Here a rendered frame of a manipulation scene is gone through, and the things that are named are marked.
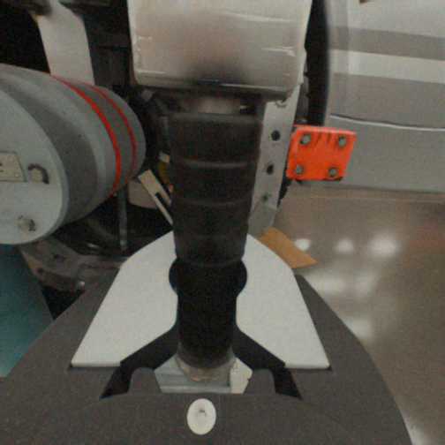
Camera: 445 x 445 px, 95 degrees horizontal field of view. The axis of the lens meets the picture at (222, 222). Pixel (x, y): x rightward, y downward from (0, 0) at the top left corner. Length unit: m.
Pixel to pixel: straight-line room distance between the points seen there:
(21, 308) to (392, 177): 0.76
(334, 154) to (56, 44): 0.36
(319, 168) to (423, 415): 1.04
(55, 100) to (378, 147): 0.59
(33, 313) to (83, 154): 0.27
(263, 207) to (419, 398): 1.06
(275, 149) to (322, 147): 0.06
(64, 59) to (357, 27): 0.48
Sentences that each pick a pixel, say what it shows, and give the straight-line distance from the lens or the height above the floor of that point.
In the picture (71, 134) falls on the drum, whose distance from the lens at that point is 0.21.
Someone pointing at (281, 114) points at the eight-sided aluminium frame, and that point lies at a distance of 0.30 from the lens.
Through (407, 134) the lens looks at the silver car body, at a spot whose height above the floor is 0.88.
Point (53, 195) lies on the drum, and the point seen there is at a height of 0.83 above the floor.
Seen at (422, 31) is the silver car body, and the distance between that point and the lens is 0.64.
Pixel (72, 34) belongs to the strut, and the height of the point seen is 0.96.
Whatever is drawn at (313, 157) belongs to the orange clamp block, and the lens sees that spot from 0.33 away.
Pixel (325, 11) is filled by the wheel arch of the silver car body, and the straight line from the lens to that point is 0.55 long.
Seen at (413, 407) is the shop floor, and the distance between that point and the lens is 1.22.
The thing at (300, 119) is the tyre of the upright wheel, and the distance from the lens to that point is 0.40.
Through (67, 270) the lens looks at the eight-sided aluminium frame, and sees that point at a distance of 0.49.
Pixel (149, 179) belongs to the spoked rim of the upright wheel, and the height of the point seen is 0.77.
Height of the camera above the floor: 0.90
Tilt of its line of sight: 28 degrees down
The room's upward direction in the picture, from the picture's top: 4 degrees clockwise
